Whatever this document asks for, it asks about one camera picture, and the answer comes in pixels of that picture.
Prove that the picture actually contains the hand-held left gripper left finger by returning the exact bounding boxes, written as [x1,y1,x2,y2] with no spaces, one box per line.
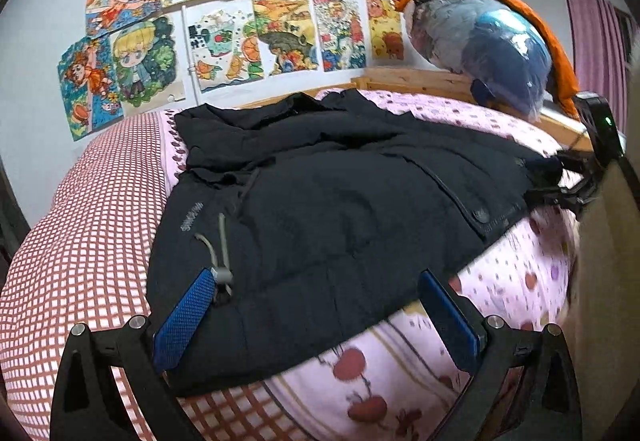
[50,267,217,441]

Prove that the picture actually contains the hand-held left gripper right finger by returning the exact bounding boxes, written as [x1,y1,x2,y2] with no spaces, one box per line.
[418,269,584,441]

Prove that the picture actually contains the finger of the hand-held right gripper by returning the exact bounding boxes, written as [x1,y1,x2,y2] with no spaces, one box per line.
[523,185,597,213]
[524,155,593,183]

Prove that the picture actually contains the black padded jacket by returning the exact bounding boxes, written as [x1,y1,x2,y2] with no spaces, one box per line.
[146,90,564,398]

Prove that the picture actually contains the person's right forearm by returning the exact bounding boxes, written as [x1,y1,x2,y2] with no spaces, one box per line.
[566,155,640,441]

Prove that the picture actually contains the pink apple-print quilt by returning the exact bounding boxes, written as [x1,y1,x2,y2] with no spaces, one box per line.
[159,88,597,441]

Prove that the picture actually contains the pink curtain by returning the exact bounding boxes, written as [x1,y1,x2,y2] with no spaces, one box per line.
[564,0,640,123]

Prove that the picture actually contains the bagged bedding bundle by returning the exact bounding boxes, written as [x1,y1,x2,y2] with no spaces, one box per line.
[390,0,582,118]

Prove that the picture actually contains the red checked bed sheet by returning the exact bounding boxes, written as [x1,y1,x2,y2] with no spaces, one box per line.
[0,111,297,441]

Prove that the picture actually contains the bagged blue bedding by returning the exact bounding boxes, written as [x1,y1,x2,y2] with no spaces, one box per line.
[405,0,556,123]

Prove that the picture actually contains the wooden bed frame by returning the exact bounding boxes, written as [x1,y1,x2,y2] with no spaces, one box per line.
[235,66,597,153]

